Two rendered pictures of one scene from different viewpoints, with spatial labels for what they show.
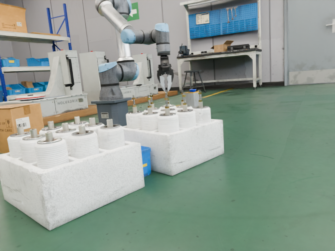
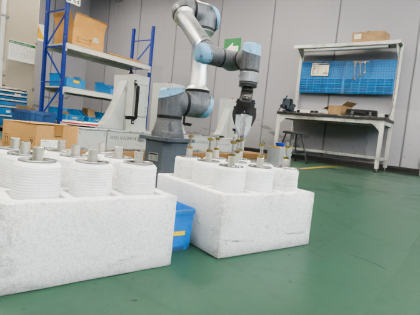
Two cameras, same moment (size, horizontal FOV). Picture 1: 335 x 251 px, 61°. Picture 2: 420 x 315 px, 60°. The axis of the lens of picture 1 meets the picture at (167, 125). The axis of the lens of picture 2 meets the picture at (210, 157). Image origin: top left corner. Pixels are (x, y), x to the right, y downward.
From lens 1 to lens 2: 0.22 m
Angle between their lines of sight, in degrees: 10
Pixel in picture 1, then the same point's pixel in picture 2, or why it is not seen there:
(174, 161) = (226, 236)
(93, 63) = not seen: hidden behind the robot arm
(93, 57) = not seen: hidden behind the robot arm
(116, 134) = (143, 175)
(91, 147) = (99, 184)
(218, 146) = (300, 230)
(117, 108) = (172, 150)
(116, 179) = (126, 242)
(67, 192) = (39, 243)
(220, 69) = (332, 138)
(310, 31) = not seen: outside the picture
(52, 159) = (30, 187)
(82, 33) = (167, 64)
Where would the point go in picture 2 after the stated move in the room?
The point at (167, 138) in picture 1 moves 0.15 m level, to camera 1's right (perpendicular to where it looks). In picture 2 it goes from (221, 199) to (276, 207)
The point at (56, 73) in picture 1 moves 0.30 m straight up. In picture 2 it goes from (117, 100) to (120, 68)
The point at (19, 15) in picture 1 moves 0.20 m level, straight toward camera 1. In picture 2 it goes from (99, 30) to (99, 27)
